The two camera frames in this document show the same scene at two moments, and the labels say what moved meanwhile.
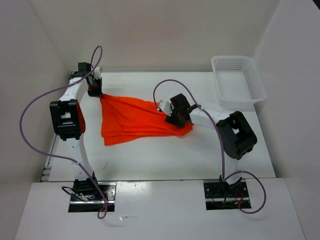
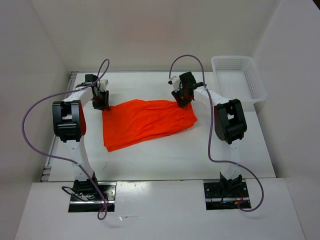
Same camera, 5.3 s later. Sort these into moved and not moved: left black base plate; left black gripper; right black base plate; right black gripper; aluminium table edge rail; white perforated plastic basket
Moved: right black gripper; left black gripper
Not moved: white perforated plastic basket; right black base plate; aluminium table edge rail; left black base plate
